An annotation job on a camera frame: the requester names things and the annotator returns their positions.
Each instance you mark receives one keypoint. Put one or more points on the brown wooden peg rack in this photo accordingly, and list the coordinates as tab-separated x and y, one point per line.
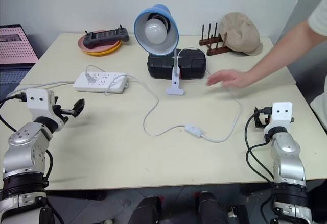
213	44

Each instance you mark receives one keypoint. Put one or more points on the white inline cable connector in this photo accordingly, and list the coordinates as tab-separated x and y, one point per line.
194	130

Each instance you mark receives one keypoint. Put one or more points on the pink plate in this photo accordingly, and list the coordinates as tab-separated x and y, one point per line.
84	45

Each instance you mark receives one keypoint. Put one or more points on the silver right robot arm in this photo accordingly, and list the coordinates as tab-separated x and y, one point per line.
287	155

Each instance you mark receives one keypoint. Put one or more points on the beige flat cap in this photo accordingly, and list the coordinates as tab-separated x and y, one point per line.
241	34

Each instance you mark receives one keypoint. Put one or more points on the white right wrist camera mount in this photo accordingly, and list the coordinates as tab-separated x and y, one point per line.
279	114

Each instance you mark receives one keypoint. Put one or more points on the dark grey handheld controller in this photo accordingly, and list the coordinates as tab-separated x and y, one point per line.
106	36

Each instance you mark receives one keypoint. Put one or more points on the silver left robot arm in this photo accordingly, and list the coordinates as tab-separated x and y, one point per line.
24	142

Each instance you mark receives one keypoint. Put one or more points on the dark rounded shape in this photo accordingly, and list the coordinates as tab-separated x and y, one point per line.
145	210
210	207

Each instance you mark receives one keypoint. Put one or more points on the person's bare forearm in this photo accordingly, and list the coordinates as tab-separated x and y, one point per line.
281	53

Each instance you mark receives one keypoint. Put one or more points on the white shirt sleeve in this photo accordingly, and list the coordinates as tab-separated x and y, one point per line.
319	14

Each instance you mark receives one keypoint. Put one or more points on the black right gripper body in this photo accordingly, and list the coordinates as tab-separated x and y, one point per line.
264	119

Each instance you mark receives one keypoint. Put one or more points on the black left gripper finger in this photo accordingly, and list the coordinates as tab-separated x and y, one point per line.
68	111
79	104

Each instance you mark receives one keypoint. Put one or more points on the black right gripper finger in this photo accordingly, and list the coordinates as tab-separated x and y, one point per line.
256	118

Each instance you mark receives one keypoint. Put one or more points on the black plastic tool case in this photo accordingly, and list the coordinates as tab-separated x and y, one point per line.
190	64

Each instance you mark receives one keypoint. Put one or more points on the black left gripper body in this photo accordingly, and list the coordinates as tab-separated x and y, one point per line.
58	111

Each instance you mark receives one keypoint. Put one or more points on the dark ribbed panel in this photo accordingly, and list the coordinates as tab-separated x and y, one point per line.
12	77

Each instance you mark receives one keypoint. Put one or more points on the person's bare hand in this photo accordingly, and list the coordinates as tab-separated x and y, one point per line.
230	79

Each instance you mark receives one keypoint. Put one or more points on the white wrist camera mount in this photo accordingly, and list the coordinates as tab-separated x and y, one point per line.
279	114
38	101

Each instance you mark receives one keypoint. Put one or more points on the white power strip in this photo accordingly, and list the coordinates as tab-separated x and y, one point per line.
101	82

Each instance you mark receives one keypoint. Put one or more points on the blue desk lamp with clip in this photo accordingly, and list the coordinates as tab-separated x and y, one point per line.
156	31

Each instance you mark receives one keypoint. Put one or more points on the yellow plate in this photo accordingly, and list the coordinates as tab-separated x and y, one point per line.
102	52

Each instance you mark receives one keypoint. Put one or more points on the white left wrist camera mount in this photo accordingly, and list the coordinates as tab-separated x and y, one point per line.
38	101

